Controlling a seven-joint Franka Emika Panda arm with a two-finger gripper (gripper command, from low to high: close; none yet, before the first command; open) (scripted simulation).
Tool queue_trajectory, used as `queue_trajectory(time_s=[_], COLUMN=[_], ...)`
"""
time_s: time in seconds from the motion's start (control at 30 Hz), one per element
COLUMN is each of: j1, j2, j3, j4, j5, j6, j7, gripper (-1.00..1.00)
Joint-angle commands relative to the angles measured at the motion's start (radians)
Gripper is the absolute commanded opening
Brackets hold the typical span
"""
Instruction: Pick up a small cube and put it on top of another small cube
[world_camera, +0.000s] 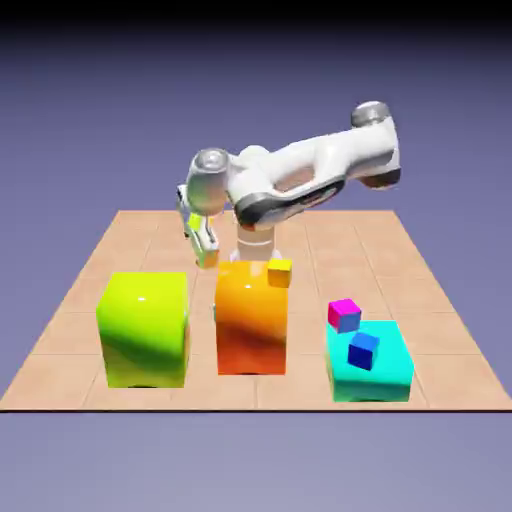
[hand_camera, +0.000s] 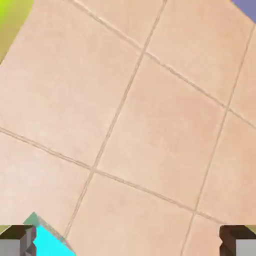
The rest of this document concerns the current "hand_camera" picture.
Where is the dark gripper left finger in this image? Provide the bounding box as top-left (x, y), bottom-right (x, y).
top-left (0, 224), bottom-right (38, 256)

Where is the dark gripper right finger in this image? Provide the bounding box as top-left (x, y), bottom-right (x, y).
top-left (219, 224), bottom-right (256, 256)

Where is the small cyan cube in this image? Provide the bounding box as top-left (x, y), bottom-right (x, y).
top-left (22, 211), bottom-right (77, 256)

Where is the large yellow-green box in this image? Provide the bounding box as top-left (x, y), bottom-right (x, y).
top-left (0, 0), bottom-right (35, 64)

